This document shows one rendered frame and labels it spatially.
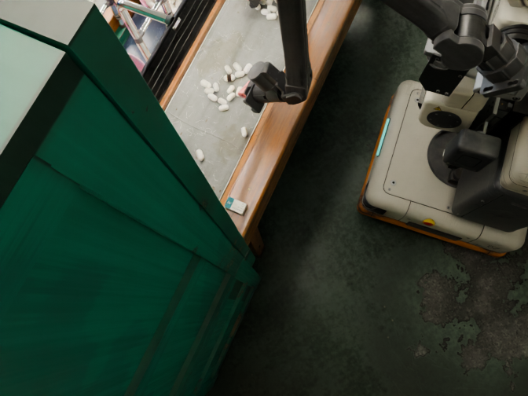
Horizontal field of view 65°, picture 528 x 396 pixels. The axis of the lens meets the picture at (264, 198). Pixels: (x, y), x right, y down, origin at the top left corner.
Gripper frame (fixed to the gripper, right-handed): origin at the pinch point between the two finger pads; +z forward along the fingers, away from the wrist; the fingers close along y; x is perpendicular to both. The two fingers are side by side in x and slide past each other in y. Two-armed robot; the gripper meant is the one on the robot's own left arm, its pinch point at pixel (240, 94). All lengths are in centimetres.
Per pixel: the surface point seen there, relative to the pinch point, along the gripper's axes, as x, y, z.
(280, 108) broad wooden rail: 11.9, -2.8, -5.9
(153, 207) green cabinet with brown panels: -43, 48, -67
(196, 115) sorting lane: -2.2, 9.4, 14.4
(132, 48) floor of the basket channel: -21, -7, 47
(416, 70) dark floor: 95, -85, 15
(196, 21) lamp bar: -26.4, -2.7, -8.0
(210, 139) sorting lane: 2.8, 15.0, 8.4
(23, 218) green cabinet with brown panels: -56, 53, -78
